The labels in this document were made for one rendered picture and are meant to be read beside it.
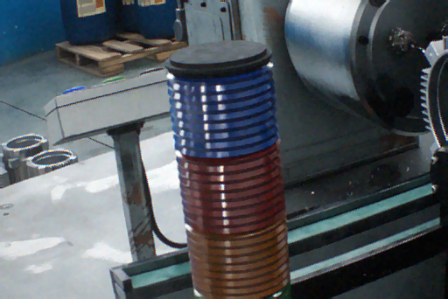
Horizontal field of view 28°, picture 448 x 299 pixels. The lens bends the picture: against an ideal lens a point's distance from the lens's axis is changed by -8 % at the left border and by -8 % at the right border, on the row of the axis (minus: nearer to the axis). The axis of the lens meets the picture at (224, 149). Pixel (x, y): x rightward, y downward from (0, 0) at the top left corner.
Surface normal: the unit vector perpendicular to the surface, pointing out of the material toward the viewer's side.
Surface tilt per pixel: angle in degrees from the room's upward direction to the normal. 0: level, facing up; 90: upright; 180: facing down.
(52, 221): 0
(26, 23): 90
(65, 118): 69
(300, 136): 90
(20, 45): 90
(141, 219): 90
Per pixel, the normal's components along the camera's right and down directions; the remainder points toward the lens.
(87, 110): 0.37, -0.11
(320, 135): 0.43, 0.25
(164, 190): -0.10, -0.94
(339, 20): -0.86, -0.18
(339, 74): -0.87, 0.38
